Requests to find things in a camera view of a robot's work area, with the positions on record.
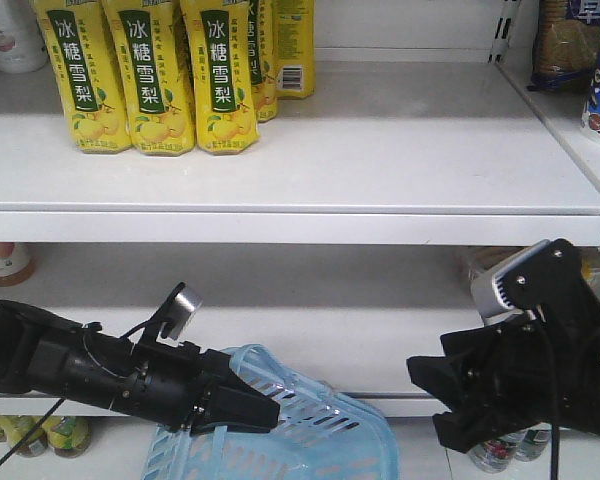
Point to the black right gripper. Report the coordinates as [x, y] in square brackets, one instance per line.
[548, 352]

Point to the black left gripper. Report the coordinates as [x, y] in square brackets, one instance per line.
[184, 387]

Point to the light blue plastic basket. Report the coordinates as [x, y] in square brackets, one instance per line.
[321, 434]

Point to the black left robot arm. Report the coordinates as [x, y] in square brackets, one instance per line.
[43, 352]

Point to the clear water bottle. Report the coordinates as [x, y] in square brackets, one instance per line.
[493, 456]

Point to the clear cookie tray box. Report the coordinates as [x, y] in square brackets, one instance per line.
[476, 260]

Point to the orange juice glass bottle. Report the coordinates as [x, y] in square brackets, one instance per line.
[16, 263]

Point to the yellow pear drink bottle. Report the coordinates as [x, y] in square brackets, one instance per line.
[86, 70]
[152, 51]
[224, 108]

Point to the biscuit package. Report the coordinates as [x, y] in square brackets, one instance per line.
[566, 45]

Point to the white peach drink bottle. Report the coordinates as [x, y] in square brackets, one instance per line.
[22, 48]

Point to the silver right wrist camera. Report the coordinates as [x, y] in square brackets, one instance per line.
[488, 289]

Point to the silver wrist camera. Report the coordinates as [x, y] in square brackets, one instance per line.
[488, 289]
[176, 311]

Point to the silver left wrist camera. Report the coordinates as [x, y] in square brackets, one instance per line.
[176, 311]

